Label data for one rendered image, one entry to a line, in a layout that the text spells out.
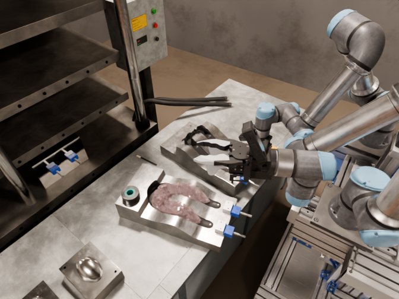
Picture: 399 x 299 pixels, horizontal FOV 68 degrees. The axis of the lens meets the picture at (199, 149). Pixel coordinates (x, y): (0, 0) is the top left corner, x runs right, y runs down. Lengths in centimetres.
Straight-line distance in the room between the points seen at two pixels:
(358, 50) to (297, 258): 134
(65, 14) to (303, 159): 114
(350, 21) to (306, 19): 227
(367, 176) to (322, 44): 257
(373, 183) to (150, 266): 90
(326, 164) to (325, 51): 283
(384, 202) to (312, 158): 27
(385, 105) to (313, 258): 139
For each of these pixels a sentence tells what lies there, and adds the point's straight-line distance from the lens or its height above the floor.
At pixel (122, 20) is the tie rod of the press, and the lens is 154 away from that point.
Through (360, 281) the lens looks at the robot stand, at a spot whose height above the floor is 94.
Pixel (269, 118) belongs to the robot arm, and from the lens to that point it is 128.
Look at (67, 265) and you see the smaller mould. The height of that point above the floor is 87.
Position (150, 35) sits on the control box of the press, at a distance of 187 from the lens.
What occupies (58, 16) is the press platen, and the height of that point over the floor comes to 153.
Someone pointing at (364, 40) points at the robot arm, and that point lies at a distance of 119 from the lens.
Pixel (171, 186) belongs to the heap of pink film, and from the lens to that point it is 141.
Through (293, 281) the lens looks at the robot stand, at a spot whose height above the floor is 21.
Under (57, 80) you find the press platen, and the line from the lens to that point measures 150.
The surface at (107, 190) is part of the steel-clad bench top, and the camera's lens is 159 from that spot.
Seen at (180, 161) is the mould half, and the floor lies 83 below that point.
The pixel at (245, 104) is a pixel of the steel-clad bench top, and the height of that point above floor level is 80.
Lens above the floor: 202
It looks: 46 degrees down
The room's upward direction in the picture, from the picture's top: straight up
